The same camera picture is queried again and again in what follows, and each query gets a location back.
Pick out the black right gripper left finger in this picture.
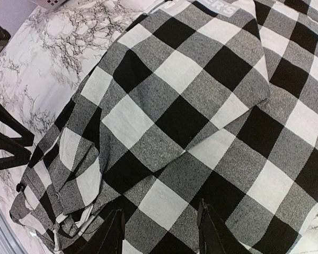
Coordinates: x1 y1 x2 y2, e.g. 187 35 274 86
76 209 125 254

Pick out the black white plaid shirt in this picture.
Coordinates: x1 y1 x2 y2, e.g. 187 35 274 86
10 1 318 253

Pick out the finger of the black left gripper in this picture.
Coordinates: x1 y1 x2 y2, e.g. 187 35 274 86
0 104 34 170

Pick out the white plastic basket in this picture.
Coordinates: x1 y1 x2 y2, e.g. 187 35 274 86
30 0 67 11

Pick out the aluminium front frame rail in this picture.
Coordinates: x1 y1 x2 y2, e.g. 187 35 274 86
0 209 27 254

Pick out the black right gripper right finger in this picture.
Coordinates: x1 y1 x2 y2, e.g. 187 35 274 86
197 199 250 254

